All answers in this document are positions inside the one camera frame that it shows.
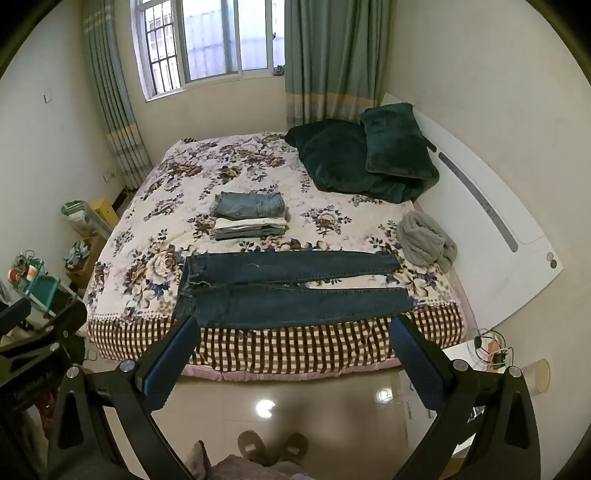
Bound black cable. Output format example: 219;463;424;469
467;329;511;365

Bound folded grey jeans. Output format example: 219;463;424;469
215;226;290;241

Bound teal storage rack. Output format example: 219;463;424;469
7;251;75;320

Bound small dark green pillow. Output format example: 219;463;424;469
360;102;440;181

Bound striped grey curtain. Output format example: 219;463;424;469
82;0;154;191

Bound brown checked bed sheet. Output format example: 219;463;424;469
87;302;467;376

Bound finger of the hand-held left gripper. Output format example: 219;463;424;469
0;302;88;365
0;299;32;335

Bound dark blue jeans pants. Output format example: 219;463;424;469
174;250;413;330

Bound grey rolled blanket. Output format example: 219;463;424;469
397;211;459;273

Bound clear container with green lid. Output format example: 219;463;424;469
61;200;101;241

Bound window with white frame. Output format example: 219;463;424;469
130;0;288;101

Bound person's pink fuzzy trousers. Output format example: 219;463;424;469
190;440;308;480

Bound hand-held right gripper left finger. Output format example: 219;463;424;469
44;315;201;480

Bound wooden stool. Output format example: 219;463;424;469
64;235;103;289

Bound green curtain with beige band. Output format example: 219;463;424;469
281;0;394;136

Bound floral bed blanket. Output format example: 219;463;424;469
85;131;462;324

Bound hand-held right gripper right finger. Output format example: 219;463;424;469
389;315;543;480

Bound folded light blue jeans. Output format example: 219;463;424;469
211;191;287;220

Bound large dark green pillow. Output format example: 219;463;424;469
284;119;439;205

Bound yellow box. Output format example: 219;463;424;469
89;197;114;228

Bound grey slipper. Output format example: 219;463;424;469
237;429;269;464
276;432;309;463

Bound folded cream pants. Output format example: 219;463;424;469
213;217;289;230

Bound white headboard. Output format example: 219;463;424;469
378;92;565;334

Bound clear plastic cup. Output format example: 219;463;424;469
521;359;551;397

